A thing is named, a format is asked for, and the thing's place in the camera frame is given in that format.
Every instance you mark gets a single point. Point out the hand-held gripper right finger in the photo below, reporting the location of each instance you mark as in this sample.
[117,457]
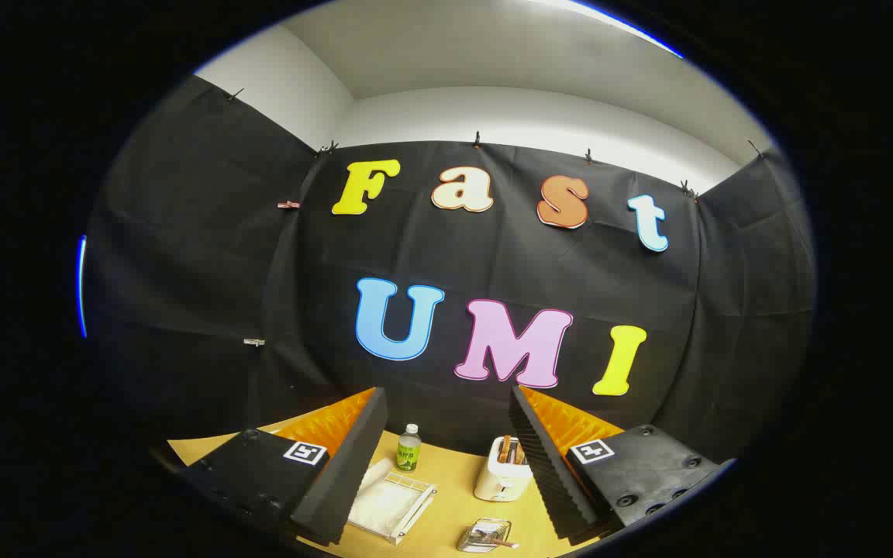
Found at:
[547,473]

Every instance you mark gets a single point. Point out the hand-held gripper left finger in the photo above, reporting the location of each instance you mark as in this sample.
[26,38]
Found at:
[342,473]

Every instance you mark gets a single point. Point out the toast slice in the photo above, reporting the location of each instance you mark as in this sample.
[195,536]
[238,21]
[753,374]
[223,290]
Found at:
[520,452]
[505,451]

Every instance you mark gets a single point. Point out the cream white toaster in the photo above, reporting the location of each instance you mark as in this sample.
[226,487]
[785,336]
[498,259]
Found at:
[499,482]

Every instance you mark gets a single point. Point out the green label drink bottle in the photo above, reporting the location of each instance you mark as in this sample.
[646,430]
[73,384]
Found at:
[408,453]

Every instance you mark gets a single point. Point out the row of black cloth clips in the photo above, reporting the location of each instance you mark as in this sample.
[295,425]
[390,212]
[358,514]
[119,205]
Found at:
[477,140]

